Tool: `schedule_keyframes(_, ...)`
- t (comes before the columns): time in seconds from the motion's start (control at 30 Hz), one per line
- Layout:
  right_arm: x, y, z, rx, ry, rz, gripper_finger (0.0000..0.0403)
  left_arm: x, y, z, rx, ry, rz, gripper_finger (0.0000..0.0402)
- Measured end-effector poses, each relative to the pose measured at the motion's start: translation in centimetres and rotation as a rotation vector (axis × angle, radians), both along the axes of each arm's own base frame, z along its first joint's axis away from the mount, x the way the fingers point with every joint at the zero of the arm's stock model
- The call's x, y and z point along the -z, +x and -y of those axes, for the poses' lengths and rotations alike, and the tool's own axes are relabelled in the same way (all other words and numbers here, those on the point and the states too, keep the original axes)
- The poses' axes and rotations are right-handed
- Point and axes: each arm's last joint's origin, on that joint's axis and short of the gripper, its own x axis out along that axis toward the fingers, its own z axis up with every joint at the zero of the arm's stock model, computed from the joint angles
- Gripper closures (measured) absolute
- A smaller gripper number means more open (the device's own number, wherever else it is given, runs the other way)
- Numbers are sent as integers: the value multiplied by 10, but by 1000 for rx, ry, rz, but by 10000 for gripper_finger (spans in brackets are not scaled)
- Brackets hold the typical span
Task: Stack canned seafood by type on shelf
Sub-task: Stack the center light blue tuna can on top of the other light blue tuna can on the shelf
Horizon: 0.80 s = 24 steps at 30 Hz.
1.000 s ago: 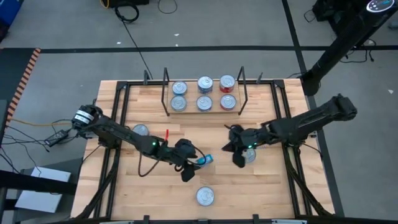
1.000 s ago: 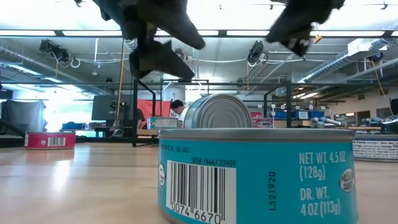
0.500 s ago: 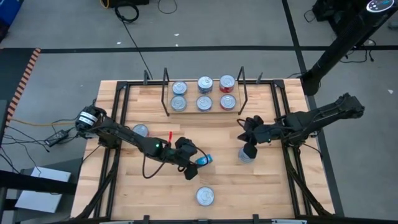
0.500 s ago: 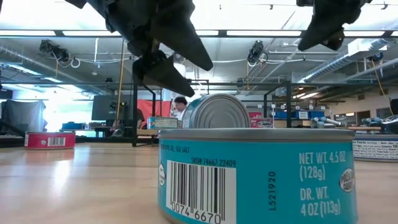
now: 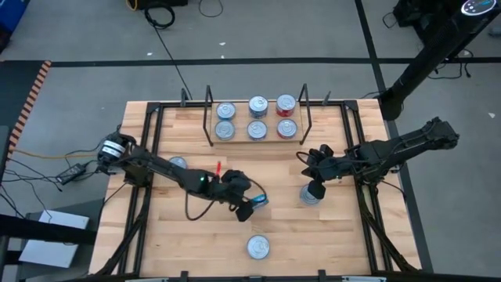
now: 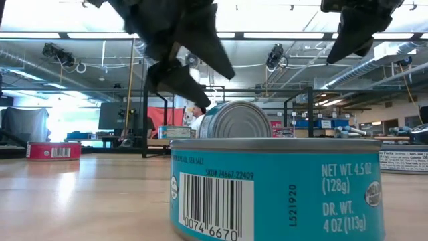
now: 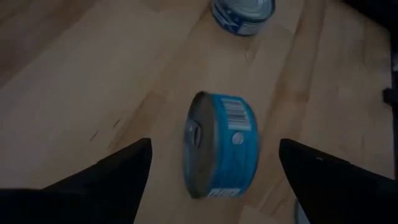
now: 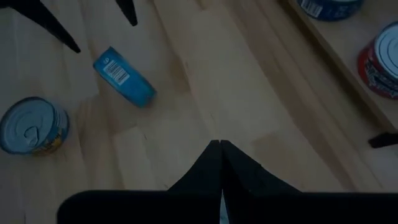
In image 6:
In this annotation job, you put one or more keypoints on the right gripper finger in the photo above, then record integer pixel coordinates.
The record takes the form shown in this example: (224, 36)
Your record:
(357, 28)
(365, 48)

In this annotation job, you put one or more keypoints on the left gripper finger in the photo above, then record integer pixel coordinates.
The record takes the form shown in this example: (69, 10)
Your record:
(204, 40)
(180, 83)

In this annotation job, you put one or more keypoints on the teal seafood can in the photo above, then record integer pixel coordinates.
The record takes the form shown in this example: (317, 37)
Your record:
(240, 122)
(277, 187)
(174, 133)

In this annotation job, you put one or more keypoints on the blue seafood can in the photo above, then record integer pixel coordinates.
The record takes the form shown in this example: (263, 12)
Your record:
(401, 160)

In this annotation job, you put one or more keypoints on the grey background robot arm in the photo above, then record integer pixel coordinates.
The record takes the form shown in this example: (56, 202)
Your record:
(347, 131)

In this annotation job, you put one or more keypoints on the wooden shelf black metal legs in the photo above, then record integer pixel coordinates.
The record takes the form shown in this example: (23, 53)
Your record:
(144, 140)

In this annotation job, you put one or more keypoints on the white cylindrical lamp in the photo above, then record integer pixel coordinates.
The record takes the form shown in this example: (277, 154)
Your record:
(196, 77)

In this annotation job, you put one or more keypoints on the red panel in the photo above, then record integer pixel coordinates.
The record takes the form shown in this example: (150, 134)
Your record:
(160, 115)

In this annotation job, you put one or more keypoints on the person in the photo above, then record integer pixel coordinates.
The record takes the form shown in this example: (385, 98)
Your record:
(198, 122)

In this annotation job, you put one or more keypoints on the black monitor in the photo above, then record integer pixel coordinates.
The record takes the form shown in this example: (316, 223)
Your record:
(110, 117)

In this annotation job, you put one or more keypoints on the blue storage bins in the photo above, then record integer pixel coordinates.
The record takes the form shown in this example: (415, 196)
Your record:
(321, 123)

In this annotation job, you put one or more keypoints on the black rounded equipment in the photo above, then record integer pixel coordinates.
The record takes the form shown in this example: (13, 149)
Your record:
(420, 134)

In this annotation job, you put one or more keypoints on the blue box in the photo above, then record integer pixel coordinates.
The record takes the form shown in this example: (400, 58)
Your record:
(78, 135)

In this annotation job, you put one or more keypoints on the grey cloth cover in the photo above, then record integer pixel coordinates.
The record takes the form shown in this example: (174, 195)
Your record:
(20, 122)

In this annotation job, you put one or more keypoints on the black overhead camera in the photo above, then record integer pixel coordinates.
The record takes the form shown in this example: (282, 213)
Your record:
(58, 54)
(192, 60)
(404, 61)
(275, 55)

